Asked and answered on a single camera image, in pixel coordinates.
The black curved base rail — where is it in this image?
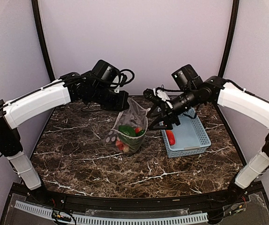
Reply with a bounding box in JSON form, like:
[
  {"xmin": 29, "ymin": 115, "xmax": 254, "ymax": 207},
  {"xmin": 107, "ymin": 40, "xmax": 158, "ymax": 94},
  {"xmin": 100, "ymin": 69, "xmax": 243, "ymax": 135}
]
[{"xmin": 0, "ymin": 182, "xmax": 269, "ymax": 225}]

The red toy chili pepper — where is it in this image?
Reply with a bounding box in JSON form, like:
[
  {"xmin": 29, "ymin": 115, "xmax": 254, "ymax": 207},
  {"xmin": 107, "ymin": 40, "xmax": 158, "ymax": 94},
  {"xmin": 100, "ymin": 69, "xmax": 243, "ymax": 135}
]
[{"xmin": 165, "ymin": 130, "xmax": 176, "ymax": 146}]

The black right frame post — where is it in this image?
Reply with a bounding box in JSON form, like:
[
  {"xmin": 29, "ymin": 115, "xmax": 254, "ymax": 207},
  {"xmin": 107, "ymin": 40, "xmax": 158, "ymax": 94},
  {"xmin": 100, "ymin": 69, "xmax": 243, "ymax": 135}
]
[{"xmin": 218, "ymin": 0, "xmax": 240, "ymax": 77}]

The black left frame post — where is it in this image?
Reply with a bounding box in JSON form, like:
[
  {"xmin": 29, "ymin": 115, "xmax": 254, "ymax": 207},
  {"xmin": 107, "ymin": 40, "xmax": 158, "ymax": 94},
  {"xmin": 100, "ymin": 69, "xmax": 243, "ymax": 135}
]
[{"xmin": 31, "ymin": 0, "xmax": 55, "ymax": 82}]

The green toy cucumber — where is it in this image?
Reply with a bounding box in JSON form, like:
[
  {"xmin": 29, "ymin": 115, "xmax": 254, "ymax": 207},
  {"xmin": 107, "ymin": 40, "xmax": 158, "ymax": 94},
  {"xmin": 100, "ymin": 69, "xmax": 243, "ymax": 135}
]
[{"xmin": 118, "ymin": 125, "xmax": 145, "ymax": 137}]

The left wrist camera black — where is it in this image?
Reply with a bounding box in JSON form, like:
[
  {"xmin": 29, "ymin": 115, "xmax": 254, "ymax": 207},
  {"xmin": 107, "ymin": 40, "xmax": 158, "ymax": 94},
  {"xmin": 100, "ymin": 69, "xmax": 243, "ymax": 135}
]
[{"xmin": 92, "ymin": 60, "xmax": 120, "ymax": 82}]

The black frame post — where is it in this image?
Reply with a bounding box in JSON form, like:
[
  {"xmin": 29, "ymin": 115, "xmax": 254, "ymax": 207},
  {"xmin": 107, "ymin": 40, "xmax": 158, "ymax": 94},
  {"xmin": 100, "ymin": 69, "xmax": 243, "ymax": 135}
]
[
  {"xmin": 31, "ymin": 0, "xmax": 55, "ymax": 82},
  {"xmin": 218, "ymin": 0, "xmax": 240, "ymax": 77}
]

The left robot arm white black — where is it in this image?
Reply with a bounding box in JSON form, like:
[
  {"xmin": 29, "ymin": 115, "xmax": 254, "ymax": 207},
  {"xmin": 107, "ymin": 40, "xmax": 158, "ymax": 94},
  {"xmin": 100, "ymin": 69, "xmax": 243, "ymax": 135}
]
[{"xmin": 0, "ymin": 71, "xmax": 129, "ymax": 204}]

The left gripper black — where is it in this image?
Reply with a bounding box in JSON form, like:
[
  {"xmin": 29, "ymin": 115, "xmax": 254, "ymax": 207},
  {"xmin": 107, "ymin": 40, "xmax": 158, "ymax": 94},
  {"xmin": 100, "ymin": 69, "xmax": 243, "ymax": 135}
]
[{"xmin": 91, "ymin": 84, "xmax": 130, "ymax": 111}]

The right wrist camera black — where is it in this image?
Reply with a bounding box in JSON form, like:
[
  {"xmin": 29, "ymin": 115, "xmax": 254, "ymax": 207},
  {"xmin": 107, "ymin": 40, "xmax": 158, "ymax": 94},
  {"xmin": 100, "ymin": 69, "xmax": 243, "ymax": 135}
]
[{"xmin": 172, "ymin": 64, "xmax": 203, "ymax": 91}]

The clear dotted zip top bag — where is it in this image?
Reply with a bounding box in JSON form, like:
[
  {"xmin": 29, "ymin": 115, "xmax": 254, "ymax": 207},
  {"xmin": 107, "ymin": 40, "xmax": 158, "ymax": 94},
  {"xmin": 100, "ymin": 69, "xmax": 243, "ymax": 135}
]
[{"xmin": 103, "ymin": 98, "xmax": 150, "ymax": 154}]

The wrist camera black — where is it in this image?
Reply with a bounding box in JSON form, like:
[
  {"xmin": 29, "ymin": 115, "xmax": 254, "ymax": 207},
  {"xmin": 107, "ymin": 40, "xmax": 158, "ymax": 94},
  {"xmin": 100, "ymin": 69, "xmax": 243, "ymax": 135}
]
[
  {"xmin": 92, "ymin": 60, "xmax": 120, "ymax": 82},
  {"xmin": 172, "ymin": 64, "xmax": 203, "ymax": 91}
]

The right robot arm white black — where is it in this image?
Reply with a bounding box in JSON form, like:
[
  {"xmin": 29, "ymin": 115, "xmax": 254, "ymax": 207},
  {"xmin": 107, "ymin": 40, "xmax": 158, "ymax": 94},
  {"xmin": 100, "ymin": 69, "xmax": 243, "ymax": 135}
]
[{"xmin": 143, "ymin": 76, "xmax": 269, "ymax": 203}]

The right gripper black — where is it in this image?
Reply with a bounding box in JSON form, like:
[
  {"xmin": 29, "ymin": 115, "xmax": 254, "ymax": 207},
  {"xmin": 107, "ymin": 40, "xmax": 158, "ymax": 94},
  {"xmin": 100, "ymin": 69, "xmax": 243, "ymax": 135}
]
[{"xmin": 146, "ymin": 86, "xmax": 200, "ymax": 129}]

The white slotted cable duct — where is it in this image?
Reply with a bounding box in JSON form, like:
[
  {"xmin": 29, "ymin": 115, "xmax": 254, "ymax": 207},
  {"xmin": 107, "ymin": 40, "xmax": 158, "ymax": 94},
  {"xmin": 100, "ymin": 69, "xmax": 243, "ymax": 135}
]
[{"xmin": 15, "ymin": 201, "xmax": 208, "ymax": 225}]

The red toy berry bunch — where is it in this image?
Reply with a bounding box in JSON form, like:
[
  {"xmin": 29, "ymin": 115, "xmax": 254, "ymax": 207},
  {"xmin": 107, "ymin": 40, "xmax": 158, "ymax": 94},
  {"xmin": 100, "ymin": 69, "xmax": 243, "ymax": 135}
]
[{"xmin": 113, "ymin": 126, "xmax": 146, "ymax": 154}]

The light blue plastic basket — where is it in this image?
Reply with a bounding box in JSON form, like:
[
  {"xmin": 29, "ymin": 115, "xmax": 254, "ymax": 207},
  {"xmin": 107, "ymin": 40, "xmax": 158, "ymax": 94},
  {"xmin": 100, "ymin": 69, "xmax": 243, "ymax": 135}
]
[{"xmin": 161, "ymin": 108, "xmax": 211, "ymax": 158}]

